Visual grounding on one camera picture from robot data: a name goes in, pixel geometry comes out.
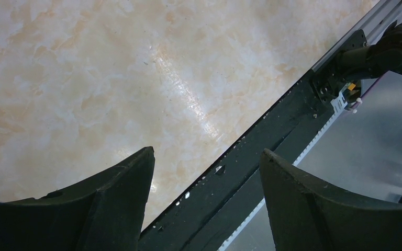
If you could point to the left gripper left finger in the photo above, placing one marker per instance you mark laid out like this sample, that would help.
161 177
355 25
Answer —
102 212

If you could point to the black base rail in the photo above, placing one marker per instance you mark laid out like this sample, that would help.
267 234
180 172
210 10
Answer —
212 208

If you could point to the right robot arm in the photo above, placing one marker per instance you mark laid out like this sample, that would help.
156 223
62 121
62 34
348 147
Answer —
374 60

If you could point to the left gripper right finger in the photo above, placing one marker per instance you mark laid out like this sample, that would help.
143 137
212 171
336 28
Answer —
308 213

